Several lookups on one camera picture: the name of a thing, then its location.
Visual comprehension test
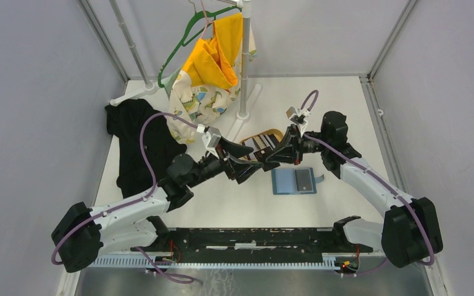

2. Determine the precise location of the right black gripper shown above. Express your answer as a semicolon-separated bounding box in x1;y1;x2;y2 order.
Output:
265;124;330;166

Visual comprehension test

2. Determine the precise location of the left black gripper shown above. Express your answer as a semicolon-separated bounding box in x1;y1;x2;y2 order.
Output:
186;137;264;189

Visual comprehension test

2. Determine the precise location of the oval wooden card tray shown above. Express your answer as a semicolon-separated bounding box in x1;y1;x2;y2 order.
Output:
240;129;284;161

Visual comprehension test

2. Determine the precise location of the blue card holder wallet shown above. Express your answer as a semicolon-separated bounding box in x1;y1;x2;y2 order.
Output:
271;167;325;195

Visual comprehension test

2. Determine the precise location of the dark credit card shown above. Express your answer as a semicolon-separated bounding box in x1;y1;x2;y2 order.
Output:
294;168;315;194

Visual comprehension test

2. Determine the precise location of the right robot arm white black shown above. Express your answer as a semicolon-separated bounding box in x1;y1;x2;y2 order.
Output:
258;111;443;268

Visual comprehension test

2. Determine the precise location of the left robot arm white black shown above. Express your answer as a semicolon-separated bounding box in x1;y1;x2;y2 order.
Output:
51;141;263;273

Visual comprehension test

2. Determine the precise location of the yellow dinosaur print jacket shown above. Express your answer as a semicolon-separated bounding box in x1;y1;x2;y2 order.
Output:
167;13;243;144

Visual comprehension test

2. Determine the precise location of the black garment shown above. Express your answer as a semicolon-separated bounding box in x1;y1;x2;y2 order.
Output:
105;99;187;199

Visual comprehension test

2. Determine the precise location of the white metal clothes rack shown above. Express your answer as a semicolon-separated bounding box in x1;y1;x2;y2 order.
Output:
109;1;262;141

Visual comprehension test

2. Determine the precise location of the green clothes hanger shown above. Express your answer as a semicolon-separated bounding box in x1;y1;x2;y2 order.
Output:
157;5;242;88

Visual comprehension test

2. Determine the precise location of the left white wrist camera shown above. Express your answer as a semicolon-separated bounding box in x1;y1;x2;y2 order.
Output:
201;126;222;158

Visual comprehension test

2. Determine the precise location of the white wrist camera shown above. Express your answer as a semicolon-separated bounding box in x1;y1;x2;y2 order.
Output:
201;126;222;158
286;107;311;137

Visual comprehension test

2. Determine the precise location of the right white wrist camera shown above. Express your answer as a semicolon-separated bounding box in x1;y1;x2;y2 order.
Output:
286;107;311;137

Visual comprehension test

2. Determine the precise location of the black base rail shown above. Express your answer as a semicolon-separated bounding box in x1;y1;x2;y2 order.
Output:
143;228;373;264

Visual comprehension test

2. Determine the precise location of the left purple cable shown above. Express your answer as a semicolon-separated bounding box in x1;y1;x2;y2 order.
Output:
51;112;205;266

